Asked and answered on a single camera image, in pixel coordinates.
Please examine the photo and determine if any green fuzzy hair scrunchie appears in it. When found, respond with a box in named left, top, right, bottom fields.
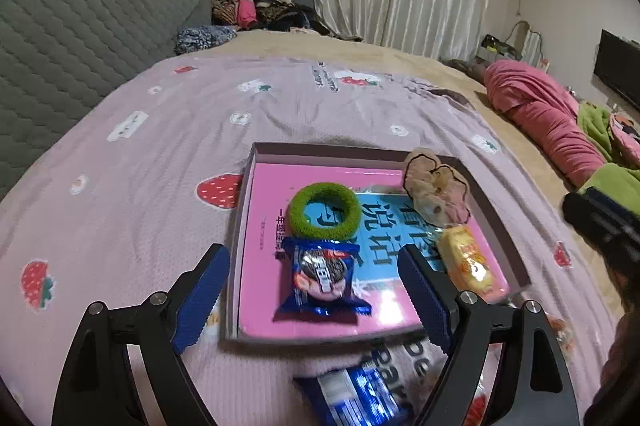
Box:
left=287, top=182, right=362, bottom=239

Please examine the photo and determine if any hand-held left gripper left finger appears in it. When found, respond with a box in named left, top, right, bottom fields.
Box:
left=50, top=242, right=232, bottom=426

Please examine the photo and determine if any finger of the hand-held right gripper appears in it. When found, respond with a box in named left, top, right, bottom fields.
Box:
left=561, top=187, right=621, bottom=251

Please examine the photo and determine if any yellow cake packet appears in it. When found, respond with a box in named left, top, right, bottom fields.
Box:
left=436, top=224, right=511, bottom=301

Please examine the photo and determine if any blue patterned cloth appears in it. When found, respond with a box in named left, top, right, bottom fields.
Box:
left=174, top=26, right=238, bottom=55

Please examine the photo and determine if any pink printed bed sheet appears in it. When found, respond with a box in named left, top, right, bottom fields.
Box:
left=0, top=56, right=621, bottom=426

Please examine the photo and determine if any grey shallow cardboard box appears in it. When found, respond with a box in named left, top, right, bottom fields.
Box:
left=220, top=142, right=531, bottom=347

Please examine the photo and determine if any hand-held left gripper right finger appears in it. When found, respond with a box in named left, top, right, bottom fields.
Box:
left=400, top=243, right=581, bottom=426

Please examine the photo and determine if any person's right hand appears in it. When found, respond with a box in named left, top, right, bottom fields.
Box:
left=597, top=306, right=640, bottom=412

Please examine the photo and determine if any black television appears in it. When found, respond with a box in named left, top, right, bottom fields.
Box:
left=594, top=29, right=640, bottom=109

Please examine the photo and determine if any white metal rack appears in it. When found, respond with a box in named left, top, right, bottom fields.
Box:
left=507, top=20, right=551, bottom=71

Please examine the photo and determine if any blue cookie packet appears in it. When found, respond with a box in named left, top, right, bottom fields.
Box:
left=292, top=363, right=416, bottom=426
left=272, top=236, right=373, bottom=324

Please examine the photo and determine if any plastic-wrapped toy egg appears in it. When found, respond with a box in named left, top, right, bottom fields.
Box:
left=542, top=308, right=578, bottom=352

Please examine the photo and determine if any beige mesh hair scrunchie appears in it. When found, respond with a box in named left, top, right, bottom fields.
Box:
left=401, top=147, right=473, bottom=227

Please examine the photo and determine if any pink quilt with green lining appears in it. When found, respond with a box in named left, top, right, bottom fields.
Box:
left=482, top=60, right=640, bottom=207

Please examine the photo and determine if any grey quilted headboard cover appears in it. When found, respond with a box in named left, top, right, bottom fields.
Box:
left=0, top=0, right=213, bottom=201

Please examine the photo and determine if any dark patterned bag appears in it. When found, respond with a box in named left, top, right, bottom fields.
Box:
left=480, top=34, right=516, bottom=56

